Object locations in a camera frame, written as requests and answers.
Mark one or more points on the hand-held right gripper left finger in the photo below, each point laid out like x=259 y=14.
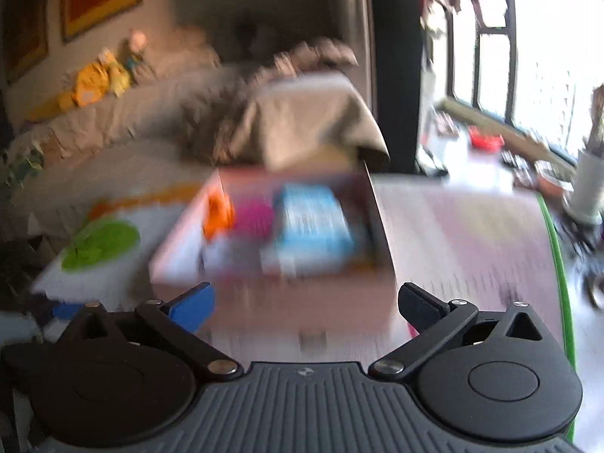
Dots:
x=193 y=306

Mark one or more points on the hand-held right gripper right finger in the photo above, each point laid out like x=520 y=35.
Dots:
x=421 y=307

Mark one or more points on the orange building block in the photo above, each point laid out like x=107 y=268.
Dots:
x=219 y=212

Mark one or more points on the pink cardboard box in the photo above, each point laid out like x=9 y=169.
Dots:
x=302 y=302

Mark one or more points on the light blue white box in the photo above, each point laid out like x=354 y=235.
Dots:
x=314 y=231

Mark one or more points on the printed play mat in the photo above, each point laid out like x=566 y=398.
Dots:
x=472 y=245

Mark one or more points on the pink round toy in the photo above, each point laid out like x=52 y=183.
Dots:
x=257 y=217

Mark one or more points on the red basin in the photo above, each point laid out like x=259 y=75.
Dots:
x=486 y=140

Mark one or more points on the small flower pot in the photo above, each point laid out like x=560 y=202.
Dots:
x=554 y=184

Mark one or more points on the bed with light sheets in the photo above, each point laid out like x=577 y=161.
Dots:
x=118 y=132

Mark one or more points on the palm plant in white pot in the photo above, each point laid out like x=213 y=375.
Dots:
x=590 y=188

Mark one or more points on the beige blanket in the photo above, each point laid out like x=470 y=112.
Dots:
x=302 y=118

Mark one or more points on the dark curtain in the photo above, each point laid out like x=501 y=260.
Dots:
x=395 y=66

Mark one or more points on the yellow plush toy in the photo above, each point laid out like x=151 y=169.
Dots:
x=96 y=82

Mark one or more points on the small doll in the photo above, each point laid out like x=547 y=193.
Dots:
x=137 y=54

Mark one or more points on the beige curtain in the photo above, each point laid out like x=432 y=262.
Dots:
x=339 y=14

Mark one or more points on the gold framed brown picture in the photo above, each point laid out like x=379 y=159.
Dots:
x=23 y=19

